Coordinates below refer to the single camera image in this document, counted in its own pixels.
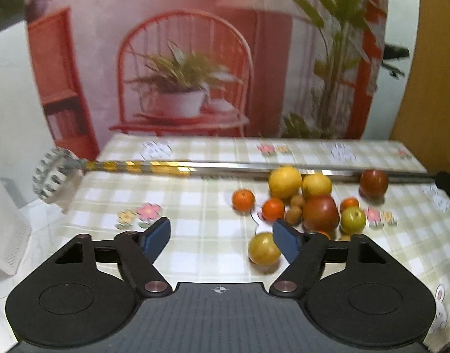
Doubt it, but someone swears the mandarin orange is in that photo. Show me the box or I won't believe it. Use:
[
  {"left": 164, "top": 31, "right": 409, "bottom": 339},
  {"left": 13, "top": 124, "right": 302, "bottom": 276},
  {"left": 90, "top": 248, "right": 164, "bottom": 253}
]
[
  {"left": 231, "top": 189, "right": 255, "bottom": 212},
  {"left": 262, "top": 198, "right": 285, "bottom": 222}
]

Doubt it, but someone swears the green yellow round fruit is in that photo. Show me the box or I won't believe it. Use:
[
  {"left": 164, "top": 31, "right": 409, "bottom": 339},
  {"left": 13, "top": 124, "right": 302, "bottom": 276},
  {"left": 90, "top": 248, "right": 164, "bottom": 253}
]
[{"left": 340, "top": 207, "right": 367, "bottom": 235}]

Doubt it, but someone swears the large yellow lemon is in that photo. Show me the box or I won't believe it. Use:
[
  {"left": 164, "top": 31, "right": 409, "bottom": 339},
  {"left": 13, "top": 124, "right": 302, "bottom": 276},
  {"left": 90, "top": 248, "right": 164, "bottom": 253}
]
[{"left": 268, "top": 166, "right": 302, "bottom": 199}]

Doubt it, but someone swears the large red apple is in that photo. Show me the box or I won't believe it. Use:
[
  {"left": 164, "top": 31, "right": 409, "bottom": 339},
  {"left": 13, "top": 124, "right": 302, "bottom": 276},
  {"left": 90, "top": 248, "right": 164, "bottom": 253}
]
[{"left": 302, "top": 195, "right": 340, "bottom": 233}]

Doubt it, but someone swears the yellow green fruit near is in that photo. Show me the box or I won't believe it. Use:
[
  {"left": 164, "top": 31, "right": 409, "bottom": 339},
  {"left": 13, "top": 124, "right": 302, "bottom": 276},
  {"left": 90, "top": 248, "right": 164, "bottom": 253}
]
[{"left": 248, "top": 232, "right": 282, "bottom": 267}]

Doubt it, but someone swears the brown longan upper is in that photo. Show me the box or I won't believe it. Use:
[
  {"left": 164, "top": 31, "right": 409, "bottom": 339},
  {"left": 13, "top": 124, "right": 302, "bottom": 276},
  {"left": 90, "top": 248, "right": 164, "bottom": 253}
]
[{"left": 290, "top": 194, "right": 305, "bottom": 208}]

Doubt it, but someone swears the small mandarin right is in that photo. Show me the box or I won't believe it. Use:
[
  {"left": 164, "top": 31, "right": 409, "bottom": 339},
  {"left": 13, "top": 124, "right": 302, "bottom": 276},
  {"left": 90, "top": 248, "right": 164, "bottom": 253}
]
[{"left": 340, "top": 197, "right": 359, "bottom": 213}]

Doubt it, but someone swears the telescopic metal fruit picker pole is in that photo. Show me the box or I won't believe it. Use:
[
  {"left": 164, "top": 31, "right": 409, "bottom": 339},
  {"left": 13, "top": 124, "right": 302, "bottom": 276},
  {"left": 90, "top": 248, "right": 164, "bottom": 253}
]
[{"left": 32, "top": 147, "right": 450, "bottom": 202}]

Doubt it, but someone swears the white perforated basket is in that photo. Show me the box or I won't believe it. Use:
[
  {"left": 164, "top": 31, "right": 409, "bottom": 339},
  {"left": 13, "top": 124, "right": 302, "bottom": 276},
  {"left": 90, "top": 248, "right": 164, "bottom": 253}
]
[{"left": 0, "top": 180, "right": 31, "bottom": 276}]

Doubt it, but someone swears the wooden door panel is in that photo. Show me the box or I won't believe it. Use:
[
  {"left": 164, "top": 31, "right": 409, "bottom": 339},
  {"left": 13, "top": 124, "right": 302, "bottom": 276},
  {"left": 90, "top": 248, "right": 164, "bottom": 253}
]
[{"left": 391, "top": 0, "right": 450, "bottom": 171}]

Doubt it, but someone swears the red room backdrop poster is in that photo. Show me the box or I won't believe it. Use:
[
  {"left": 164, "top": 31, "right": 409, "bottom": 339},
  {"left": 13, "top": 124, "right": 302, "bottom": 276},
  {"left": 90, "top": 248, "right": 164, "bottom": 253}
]
[{"left": 25, "top": 0, "right": 387, "bottom": 157}]

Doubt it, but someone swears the black bicycle seat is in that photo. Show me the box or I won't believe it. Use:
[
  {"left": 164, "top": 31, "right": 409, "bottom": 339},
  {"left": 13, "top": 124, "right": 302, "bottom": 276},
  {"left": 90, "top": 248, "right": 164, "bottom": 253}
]
[{"left": 381, "top": 44, "right": 410, "bottom": 79}]

